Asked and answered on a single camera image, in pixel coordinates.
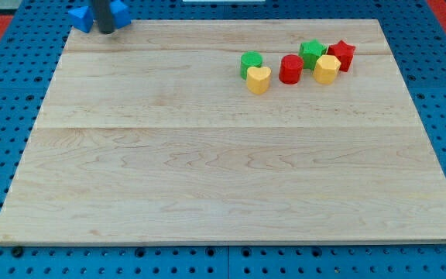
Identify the green star block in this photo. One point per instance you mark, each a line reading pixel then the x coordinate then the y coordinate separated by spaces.
pixel 310 52

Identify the red star block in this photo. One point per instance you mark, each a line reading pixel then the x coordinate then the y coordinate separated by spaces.
pixel 344 53

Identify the yellow heart block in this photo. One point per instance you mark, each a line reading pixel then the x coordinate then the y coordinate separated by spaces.
pixel 258 79

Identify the light wooden board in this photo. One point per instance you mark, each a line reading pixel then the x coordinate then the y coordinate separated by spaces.
pixel 150 137

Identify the green cylinder block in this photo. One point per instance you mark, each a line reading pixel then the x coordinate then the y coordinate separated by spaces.
pixel 247 60

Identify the red cylinder block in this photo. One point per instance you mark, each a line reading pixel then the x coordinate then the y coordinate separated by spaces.
pixel 291 67

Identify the yellow hexagon block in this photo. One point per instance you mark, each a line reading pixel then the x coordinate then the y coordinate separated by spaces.
pixel 326 69

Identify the blue cube block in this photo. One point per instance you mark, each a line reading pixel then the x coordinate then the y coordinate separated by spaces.
pixel 120 13

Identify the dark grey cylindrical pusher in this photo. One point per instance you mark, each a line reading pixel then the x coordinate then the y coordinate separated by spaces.
pixel 103 15

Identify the blue triangle block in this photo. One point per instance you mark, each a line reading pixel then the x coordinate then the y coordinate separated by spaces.
pixel 82 18

